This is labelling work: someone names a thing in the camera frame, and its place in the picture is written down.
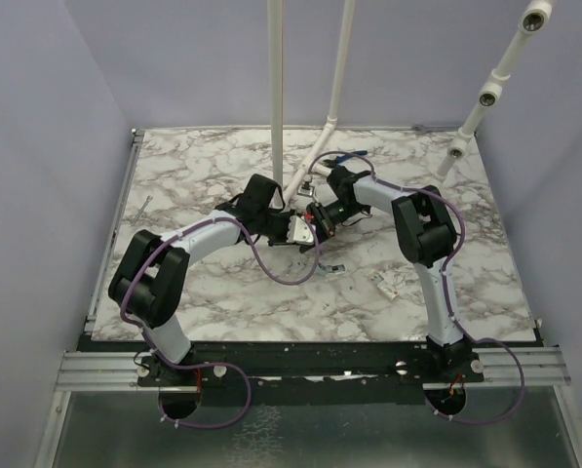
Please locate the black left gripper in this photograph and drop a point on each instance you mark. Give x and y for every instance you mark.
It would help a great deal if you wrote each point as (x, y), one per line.
(283, 239)

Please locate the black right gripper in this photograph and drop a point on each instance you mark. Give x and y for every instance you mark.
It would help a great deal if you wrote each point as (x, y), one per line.
(323, 224)

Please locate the white staple box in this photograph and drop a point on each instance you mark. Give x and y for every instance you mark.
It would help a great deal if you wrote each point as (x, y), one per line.
(386, 287)

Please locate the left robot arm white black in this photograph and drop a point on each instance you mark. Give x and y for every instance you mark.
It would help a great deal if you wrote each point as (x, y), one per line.
(149, 280)

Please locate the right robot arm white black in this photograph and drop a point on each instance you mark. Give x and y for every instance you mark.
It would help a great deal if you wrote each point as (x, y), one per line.
(426, 237)

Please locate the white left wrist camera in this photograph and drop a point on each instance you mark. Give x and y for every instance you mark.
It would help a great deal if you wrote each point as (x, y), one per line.
(300, 232)

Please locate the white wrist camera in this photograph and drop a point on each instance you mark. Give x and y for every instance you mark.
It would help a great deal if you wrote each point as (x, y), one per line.
(300, 232)
(306, 189)

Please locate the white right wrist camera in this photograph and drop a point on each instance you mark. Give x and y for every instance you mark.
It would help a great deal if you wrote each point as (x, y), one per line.
(306, 189)

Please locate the blue handled pliers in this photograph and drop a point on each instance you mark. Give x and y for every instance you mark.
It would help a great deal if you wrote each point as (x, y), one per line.
(339, 159)

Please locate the aluminium rail frame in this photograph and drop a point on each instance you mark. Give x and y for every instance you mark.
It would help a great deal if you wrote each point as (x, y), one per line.
(111, 369)

